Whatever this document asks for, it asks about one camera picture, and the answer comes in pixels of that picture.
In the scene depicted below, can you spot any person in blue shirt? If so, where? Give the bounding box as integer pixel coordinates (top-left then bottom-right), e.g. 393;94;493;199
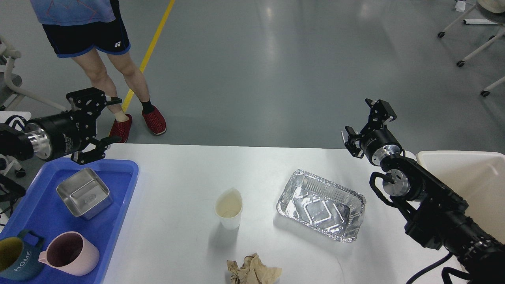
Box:
30;0;167;135

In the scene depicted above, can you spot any white wheeled chair base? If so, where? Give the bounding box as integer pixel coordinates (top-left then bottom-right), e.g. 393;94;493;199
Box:
438;0;505;98

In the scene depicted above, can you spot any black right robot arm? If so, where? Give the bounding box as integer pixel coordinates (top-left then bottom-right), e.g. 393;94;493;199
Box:
342;99;505;284

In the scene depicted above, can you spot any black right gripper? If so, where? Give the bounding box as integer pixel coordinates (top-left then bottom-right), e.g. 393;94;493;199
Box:
342;98;404;166

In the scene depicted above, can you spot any white rolling stand left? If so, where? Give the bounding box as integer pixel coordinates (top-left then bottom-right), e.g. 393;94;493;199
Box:
0;36;67;112

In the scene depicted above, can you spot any white plastic bin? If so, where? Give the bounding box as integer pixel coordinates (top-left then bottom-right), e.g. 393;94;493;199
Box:
416;151;505;243

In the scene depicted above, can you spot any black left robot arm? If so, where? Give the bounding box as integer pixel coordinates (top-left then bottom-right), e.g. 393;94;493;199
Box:
0;88;122;165

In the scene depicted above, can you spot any crumpled brown paper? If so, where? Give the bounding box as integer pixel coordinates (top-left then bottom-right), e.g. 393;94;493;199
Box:
226;253;282;284

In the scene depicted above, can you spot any blue home mug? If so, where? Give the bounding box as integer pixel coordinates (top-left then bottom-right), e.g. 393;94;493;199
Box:
0;230;45;282

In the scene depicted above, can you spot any square stainless steel container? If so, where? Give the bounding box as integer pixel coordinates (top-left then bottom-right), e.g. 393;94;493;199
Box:
56;168;112;220

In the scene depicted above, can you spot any aluminium foil tray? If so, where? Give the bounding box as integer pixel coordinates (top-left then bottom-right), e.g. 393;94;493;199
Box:
276;169;367;243

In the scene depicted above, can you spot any white paper cup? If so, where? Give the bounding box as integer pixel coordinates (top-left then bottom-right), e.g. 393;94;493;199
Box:
214;188;243;230

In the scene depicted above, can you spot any pink plastic mug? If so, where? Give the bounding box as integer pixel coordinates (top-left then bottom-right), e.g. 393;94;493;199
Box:
38;231;100;276

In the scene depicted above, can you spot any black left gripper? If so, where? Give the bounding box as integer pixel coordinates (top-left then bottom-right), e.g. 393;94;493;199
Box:
24;88;122;165

